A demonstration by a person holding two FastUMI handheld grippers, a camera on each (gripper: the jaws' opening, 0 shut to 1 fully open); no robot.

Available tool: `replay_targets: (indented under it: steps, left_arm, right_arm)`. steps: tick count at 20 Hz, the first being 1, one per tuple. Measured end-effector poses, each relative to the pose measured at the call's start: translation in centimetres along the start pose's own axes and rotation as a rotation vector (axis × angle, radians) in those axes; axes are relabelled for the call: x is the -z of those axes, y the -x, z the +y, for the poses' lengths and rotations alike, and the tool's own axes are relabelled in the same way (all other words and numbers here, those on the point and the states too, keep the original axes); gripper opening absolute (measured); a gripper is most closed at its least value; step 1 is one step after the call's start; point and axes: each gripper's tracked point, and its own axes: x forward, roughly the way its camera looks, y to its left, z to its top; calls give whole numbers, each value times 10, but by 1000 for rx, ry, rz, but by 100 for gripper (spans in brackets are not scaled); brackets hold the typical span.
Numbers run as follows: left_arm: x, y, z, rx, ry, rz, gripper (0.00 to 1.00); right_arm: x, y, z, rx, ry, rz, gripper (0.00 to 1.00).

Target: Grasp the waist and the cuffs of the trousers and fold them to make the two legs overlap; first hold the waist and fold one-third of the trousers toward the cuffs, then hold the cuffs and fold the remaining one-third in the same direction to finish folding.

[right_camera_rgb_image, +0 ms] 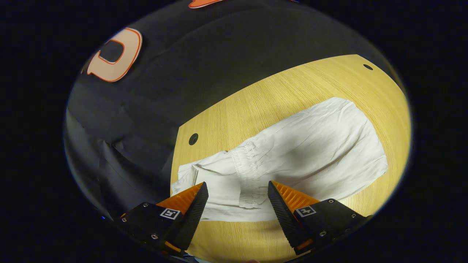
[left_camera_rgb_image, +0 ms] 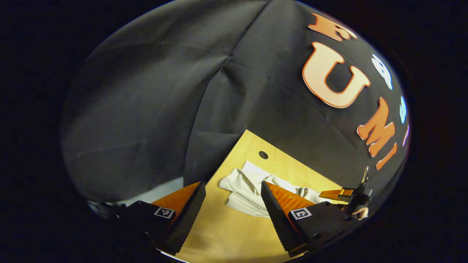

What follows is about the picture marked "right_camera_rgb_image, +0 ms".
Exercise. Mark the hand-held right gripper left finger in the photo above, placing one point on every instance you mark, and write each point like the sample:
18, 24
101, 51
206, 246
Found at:
190, 219

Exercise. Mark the white jeans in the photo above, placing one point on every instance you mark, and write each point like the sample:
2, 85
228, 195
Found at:
321, 153

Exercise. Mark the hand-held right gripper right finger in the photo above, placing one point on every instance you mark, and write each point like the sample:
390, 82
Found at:
283, 215

